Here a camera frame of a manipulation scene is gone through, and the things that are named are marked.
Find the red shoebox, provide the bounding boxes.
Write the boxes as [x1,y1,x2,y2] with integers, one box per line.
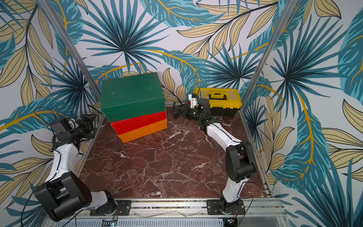
[111,111,167,135]

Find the green shoebox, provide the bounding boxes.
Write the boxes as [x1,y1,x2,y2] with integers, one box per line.
[101,73,166,122]

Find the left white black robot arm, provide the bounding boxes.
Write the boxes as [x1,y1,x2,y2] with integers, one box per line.
[34,114,118,222]

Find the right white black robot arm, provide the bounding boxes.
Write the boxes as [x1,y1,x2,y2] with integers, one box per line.
[173,95,256,215]

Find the yellow black toolbox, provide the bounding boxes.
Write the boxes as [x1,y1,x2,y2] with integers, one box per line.
[193,88,242,117]

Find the orange shoebox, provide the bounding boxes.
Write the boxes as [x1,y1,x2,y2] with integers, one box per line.
[118,119,167,143]

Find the red handled pliers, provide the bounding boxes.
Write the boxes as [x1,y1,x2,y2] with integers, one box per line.
[173,105,184,119]

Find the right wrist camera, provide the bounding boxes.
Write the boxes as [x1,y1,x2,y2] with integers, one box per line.
[188,94,198,109]

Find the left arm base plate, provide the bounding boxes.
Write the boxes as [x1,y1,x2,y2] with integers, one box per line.
[90,200,131,216]

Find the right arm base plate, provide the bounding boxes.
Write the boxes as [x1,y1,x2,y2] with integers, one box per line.
[207,199,248,215]

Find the aluminium front rail frame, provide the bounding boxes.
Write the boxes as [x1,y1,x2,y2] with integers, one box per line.
[42,197,290,227]

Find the left aluminium corner post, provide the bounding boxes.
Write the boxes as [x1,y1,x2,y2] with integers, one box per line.
[39,0,102,101]

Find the aluminium corner post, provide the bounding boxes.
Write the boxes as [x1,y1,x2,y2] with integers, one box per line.
[241,1,297,111]
[39,0,102,101]

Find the right aluminium corner post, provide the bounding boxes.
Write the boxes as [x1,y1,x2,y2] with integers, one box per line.
[241,1,297,111]

